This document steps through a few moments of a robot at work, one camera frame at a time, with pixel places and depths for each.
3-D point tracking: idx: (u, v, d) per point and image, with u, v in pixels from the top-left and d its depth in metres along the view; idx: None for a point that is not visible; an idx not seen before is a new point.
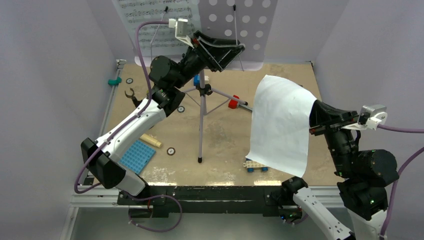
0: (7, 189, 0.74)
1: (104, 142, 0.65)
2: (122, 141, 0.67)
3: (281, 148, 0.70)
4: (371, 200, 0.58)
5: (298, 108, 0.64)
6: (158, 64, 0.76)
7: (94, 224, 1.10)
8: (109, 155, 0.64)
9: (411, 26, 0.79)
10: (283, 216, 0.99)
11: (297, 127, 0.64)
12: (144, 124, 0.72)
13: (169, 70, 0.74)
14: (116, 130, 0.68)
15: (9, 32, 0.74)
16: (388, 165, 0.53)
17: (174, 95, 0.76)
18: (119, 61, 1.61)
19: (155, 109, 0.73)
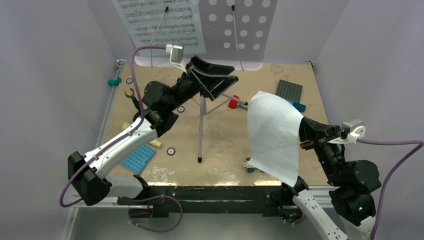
0: (8, 189, 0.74)
1: (92, 157, 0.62)
2: (111, 158, 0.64)
3: (276, 159, 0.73)
4: (360, 207, 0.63)
5: (288, 126, 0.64)
6: (151, 88, 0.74)
7: (94, 225, 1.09)
8: (95, 171, 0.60)
9: (411, 25, 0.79)
10: (283, 216, 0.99)
11: (288, 143, 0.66)
12: (136, 142, 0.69)
13: (161, 96, 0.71)
14: (105, 146, 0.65)
15: (10, 31, 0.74)
16: (370, 174, 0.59)
17: (166, 118, 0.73)
18: (119, 61, 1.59)
19: (148, 128, 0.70)
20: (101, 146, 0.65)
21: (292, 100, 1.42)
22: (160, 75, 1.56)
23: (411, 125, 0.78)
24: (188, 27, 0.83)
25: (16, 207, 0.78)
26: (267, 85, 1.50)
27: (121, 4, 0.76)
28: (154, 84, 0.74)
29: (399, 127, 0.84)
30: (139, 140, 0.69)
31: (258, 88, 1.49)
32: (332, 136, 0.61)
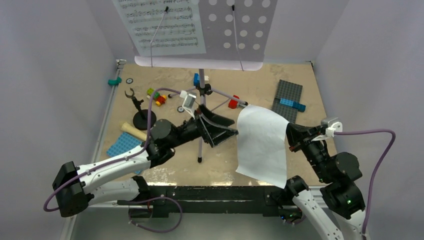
0: (9, 188, 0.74)
1: (84, 171, 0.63)
2: (101, 178, 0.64)
3: (265, 162, 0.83)
4: (348, 200, 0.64)
5: (274, 132, 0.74)
6: (158, 123, 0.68)
7: (93, 224, 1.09)
8: (83, 186, 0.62)
9: (411, 26, 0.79)
10: (283, 215, 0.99)
11: (276, 147, 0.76)
12: (129, 168, 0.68)
13: (167, 136, 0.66)
14: (100, 164, 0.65)
15: (10, 31, 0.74)
16: (351, 164, 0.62)
17: (164, 153, 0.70)
18: (119, 61, 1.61)
19: (143, 158, 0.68)
20: (97, 162, 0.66)
21: (292, 100, 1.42)
22: (160, 75, 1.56)
23: (410, 125, 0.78)
24: (188, 27, 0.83)
25: (17, 207, 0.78)
26: (267, 85, 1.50)
27: (121, 4, 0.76)
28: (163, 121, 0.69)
29: (399, 127, 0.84)
30: (133, 167, 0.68)
31: (258, 88, 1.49)
32: (315, 135, 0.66)
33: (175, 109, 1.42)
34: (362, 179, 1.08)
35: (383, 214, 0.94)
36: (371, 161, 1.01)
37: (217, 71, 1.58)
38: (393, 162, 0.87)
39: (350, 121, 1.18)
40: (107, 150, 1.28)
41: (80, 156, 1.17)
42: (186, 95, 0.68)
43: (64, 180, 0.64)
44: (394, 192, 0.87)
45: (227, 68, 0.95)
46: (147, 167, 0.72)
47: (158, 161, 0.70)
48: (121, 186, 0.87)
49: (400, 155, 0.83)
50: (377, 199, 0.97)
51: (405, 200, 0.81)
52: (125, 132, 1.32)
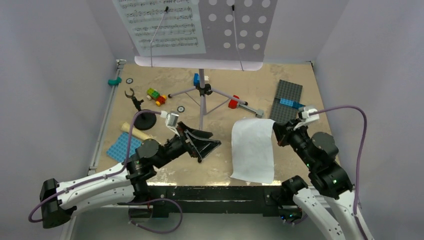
0: (9, 188, 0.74)
1: (62, 189, 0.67)
2: (78, 196, 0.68)
3: (256, 163, 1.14)
4: (334, 179, 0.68)
5: (263, 132, 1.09)
6: (145, 143, 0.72)
7: (93, 224, 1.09)
8: (60, 203, 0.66)
9: (411, 26, 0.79)
10: (283, 215, 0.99)
11: (265, 146, 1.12)
12: (107, 186, 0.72)
13: (153, 156, 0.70)
14: (79, 182, 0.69)
15: (10, 31, 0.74)
16: (326, 142, 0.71)
17: (146, 172, 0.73)
18: (119, 61, 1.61)
19: (123, 178, 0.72)
20: (76, 180, 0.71)
21: (292, 100, 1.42)
22: (160, 75, 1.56)
23: (411, 125, 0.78)
24: (188, 27, 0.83)
25: (16, 207, 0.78)
26: (267, 85, 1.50)
27: (121, 4, 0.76)
28: (152, 140, 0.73)
29: (399, 127, 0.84)
30: (112, 184, 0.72)
31: (258, 88, 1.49)
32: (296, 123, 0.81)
33: (175, 109, 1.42)
34: (362, 179, 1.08)
35: (383, 214, 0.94)
36: (371, 161, 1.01)
37: (217, 71, 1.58)
38: (393, 162, 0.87)
39: (350, 121, 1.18)
40: (107, 150, 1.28)
41: (80, 156, 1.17)
42: (169, 114, 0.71)
43: (45, 196, 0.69)
44: (393, 192, 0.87)
45: (227, 68, 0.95)
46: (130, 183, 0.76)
47: (139, 179, 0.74)
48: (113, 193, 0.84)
49: (400, 155, 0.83)
50: (377, 199, 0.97)
51: (405, 200, 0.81)
52: (125, 132, 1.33)
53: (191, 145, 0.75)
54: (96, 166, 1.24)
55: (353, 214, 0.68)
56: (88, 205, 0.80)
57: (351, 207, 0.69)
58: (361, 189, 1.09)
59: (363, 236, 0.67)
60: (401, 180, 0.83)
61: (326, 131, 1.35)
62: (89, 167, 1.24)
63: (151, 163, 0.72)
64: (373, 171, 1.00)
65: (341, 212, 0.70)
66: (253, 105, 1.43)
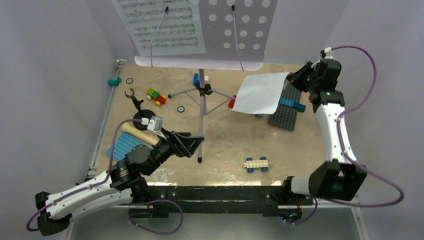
0: (8, 188, 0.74)
1: (50, 203, 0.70)
2: (65, 207, 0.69)
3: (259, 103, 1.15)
4: (327, 93, 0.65)
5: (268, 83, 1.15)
6: (136, 149, 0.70)
7: (93, 225, 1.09)
8: (49, 215, 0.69)
9: (410, 26, 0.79)
10: (283, 215, 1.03)
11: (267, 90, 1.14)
12: (95, 196, 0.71)
13: (143, 162, 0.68)
14: (65, 194, 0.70)
15: (10, 32, 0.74)
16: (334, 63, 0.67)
17: (133, 178, 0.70)
18: (119, 61, 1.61)
19: (107, 187, 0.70)
20: (64, 191, 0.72)
21: (292, 100, 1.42)
22: (160, 75, 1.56)
23: (410, 125, 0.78)
24: (188, 27, 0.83)
25: (16, 208, 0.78)
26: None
27: (121, 4, 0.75)
28: (143, 146, 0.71)
29: (398, 128, 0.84)
30: (98, 194, 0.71)
31: None
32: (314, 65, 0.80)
33: (175, 109, 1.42)
34: None
35: (383, 213, 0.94)
36: (371, 161, 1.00)
37: (217, 71, 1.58)
38: (393, 163, 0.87)
39: (350, 121, 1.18)
40: (107, 150, 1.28)
41: (80, 156, 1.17)
42: (152, 119, 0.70)
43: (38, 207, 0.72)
44: (393, 192, 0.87)
45: (227, 68, 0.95)
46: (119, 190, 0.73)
47: (125, 186, 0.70)
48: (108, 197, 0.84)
49: (399, 155, 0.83)
50: (377, 199, 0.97)
51: (405, 199, 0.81)
52: (125, 133, 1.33)
53: (181, 146, 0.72)
54: (96, 167, 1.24)
55: (336, 119, 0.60)
56: (84, 211, 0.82)
57: (337, 115, 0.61)
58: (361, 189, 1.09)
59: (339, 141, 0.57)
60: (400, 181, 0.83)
61: None
62: (90, 167, 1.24)
63: (142, 168, 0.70)
64: (373, 171, 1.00)
65: (324, 118, 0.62)
66: None
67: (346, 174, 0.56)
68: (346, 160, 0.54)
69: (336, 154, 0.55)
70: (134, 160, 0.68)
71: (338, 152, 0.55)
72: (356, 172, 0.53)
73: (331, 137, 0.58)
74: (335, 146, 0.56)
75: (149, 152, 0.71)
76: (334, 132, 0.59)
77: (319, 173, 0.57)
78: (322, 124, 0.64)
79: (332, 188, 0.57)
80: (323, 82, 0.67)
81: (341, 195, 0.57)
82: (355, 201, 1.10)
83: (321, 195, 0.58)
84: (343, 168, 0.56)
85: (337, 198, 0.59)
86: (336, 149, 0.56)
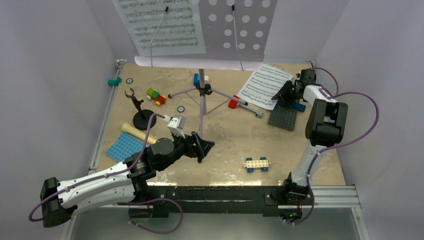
0: (7, 190, 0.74)
1: (63, 188, 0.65)
2: (78, 195, 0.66)
3: (265, 91, 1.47)
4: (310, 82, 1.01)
5: (264, 91, 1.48)
6: (161, 141, 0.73)
7: (93, 226, 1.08)
8: (61, 202, 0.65)
9: (409, 26, 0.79)
10: (283, 215, 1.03)
11: (263, 92, 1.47)
12: (109, 185, 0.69)
13: (168, 152, 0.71)
14: (80, 181, 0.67)
15: (9, 32, 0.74)
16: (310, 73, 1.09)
17: (148, 172, 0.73)
18: (119, 61, 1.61)
19: (124, 177, 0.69)
20: (77, 179, 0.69)
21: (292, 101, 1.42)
22: (160, 75, 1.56)
23: (410, 125, 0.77)
24: (188, 27, 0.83)
25: (14, 208, 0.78)
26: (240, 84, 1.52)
27: (121, 4, 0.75)
28: (167, 139, 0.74)
29: (397, 128, 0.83)
30: (113, 184, 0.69)
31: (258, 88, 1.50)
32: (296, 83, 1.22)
33: (175, 109, 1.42)
34: (361, 179, 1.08)
35: (382, 213, 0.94)
36: (371, 161, 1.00)
37: (217, 70, 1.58)
38: (392, 162, 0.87)
39: (350, 121, 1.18)
40: (107, 150, 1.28)
41: (79, 156, 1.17)
42: (171, 119, 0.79)
43: (44, 196, 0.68)
44: (394, 191, 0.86)
45: (227, 68, 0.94)
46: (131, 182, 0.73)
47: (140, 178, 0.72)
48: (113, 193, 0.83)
49: (399, 155, 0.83)
50: (378, 199, 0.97)
51: (406, 199, 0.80)
52: (125, 132, 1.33)
53: (197, 146, 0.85)
54: (96, 166, 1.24)
55: (318, 88, 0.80)
56: (88, 204, 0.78)
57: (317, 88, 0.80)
58: (360, 189, 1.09)
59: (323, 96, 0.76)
60: (400, 181, 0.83)
61: None
62: (90, 167, 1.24)
63: (161, 161, 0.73)
64: (373, 172, 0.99)
65: (309, 89, 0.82)
66: (253, 105, 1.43)
67: (333, 117, 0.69)
68: (330, 101, 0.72)
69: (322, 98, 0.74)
70: (160, 149, 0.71)
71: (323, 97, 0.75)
72: (338, 104, 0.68)
73: (316, 93, 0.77)
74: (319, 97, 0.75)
75: (172, 147, 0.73)
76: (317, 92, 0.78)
77: (310, 116, 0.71)
78: (310, 99, 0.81)
79: (324, 125, 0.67)
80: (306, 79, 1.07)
81: (332, 134, 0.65)
82: (355, 201, 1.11)
83: (315, 133, 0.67)
84: (330, 112, 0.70)
85: (330, 139, 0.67)
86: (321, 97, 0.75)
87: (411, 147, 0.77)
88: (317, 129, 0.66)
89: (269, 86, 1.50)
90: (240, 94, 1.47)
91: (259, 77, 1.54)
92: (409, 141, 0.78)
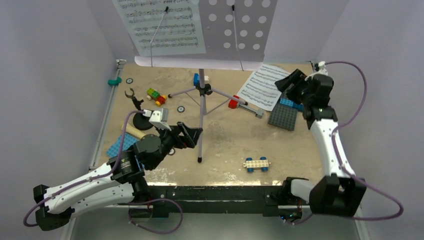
0: (6, 190, 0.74)
1: (48, 196, 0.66)
2: (64, 201, 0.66)
3: (264, 91, 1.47)
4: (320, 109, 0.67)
5: (263, 91, 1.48)
6: (147, 138, 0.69)
7: (93, 225, 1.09)
8: (48, 209, 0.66)
9: (409, 26, 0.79)
10: (283, 215, 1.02)
11: (261, 92, 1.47)
12: (95, 188, 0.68)
13: (155, 150, 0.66)
14: (65, 187, 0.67)
15: (10, 32, 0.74)
16: (327, 80, 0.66)
17: (135, 171, 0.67)
18: (119, 61, 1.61)
19: (108, 179, 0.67)
20: (63, 184, 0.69)
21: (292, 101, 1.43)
22: (160, 75, 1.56)
23: (409, 125, 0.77)
24: (188, 27, 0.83)
25: (14, 208, 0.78)
26: (240, 83, 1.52)
27: (121, 4, 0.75)
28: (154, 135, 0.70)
29: (397, 128, 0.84)
30: (99, 186, 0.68)
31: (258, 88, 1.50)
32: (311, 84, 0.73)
33: (175, 109, 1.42)
34: (362, 179, 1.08)
35: (383, 213, 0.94)
36: (371, 161, 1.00)
37: (217, 70, 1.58)
38: (392, 162, 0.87)
39: (350, 121, 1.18)
40: (107, 150, 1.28)
41: (79, 156, 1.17)
42: (151, 113, 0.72)
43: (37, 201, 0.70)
44: (394, 192, 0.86)
45: (227, 68, 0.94)
46: (119, 183, 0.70)
47: (126, 178, 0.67)
48: (111, 194, 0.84)
49: (398, 155, 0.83)
50: (378, 200, 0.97)
51: (405, 199, 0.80)
52: (125, 133, 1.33)
53: (186, 136, 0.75)
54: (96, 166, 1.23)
55: (331, 134, 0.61)
56: (87, 206, 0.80)
57: (331, 130, 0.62)
58: None
59: (336, 155, 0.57)
60: (399, 180, 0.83)
61: None
62: (89, 167, 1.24)
63: (148, 158, 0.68)
64: (373, 172, 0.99)
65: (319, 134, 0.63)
66: (253, 105, 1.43)
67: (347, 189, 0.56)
68: (344, 174, 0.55)
69: (333, 166, 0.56)
70: (145, 148, 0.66)
71: (336, 166, 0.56)
72: (355, 186, 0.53)
73: (328, 151, 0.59)
74: (332, 160, 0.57)
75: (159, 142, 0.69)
76: (330, 146, 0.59)
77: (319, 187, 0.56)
78: (319, 143, 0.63)
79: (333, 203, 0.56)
80: (317, 98, 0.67)
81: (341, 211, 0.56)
82: None
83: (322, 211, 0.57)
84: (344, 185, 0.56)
85: (339, 213, 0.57)
86: (334, 161, 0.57)
87: (411, 146, 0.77)
88: (324, 208, 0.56)
89: (268, 86, 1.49)
90: (240, 94, 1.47)
91: (259, 77, 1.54)
92: (408, 141, 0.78)
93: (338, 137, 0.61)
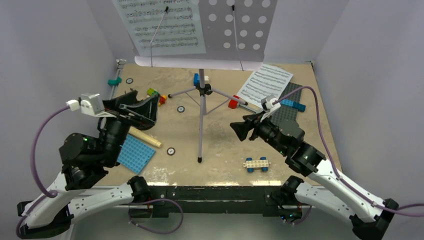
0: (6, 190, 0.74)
1: (24, 214, 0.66)
2: (38, 216, 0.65)
3: (264, 91, 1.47)
4: (306, 156, 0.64)
5: (262, 91, 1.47)
6: (69, 142, 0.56)
7: (93, 225, 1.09)
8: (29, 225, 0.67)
9: (408, 27, 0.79)
10: (283, 215, 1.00)
11: (261, 92, 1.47)
12: (60, 199, 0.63)
13: (78, 155, 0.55)
14: (35, 202, 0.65)
15: (10, 32, 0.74)
16: (294, 128, 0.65)
17: (85, 175, 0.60)
18: (119, 61, 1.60)
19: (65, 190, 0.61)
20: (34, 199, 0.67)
21: (293, 101, 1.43)
22: (160, 75, 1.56)
23: (409, 125, 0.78)
24: (188, 27, 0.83)
25: None
26: (240, 83, 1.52)
27: (121, 4, 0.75)
28: (74, 135, 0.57)
29: (397, 128, 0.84)
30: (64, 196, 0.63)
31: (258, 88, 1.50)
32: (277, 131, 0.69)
33: (175, 109, 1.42)
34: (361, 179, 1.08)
35: None
36: (371, 161, 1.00)
37: (217, 70, 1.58)
38: (392, 162, 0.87)
39: (350, 121, 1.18)
40: None
41: None
42: (81, 104, 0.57)
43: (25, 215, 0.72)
44: (394, 192, 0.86)
45: (227, 68, 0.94)
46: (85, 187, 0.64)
47: (82, 183, 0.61)
48: (110, 196, 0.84)
49: (398, 155, 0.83)
50: None
51: (405, 199, 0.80)
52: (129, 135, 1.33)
53: (137, 115, 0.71)
54: None
55: (339, 178, 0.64)
56: (86, 211, 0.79)
57: (334, 173, 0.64)
58: None
59: (358, 194, 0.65)
60: (399, 180, 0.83)
61: (326, 131, 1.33)
62: None
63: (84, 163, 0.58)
64: (373, 172, 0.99)
65: (327, 182, 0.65)
66: (253, 105, 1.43)
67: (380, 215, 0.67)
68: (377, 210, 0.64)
69: (367, 208, 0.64)
70: (68, 156, 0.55)
71: (369, 206, 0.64)
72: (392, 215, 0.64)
73: (352, 196, 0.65)
74: (362, 203, 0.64)
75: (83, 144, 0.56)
76: (347, 191, 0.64)
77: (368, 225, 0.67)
78: (331, 189, 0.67)
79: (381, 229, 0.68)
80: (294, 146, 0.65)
81: None
82: None
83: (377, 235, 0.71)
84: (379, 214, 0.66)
85: None
86: (365, 204, 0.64)
87: (411, 146, 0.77)
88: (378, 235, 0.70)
89: (268, 86, 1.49)
90: (240, 94, 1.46)
91: (259, 77, 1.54)
92: (408, 140, 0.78)
93: (343, 176, 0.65)
